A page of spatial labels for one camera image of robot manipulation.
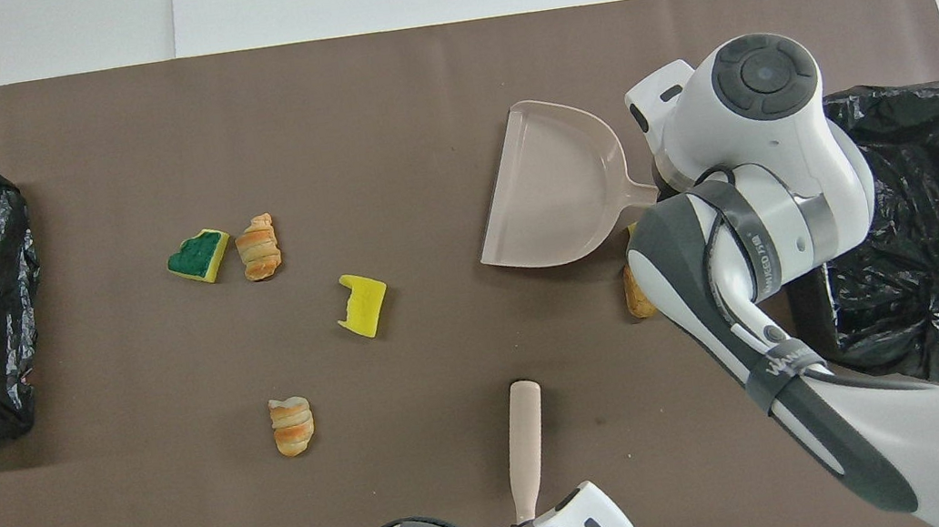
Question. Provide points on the toy croissant bread piece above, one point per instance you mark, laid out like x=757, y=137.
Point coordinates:
x=292, y=426
x=258, y=252

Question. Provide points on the plain yellow sponge piece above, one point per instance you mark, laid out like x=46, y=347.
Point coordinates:
x=365, y=307

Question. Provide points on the brown oval bread roll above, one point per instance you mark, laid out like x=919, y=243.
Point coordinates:
x=638, y=299

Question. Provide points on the pink plastic dustpan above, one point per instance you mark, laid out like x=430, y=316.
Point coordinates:
x=555, y=187

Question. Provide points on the green topped yellow sponge chunk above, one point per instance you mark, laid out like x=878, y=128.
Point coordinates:
x=198, y=257

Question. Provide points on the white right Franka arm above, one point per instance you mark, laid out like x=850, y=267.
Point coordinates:
x=785, y=155

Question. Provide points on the brown paper table mat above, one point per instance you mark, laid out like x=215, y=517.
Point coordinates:
x=317, y=92

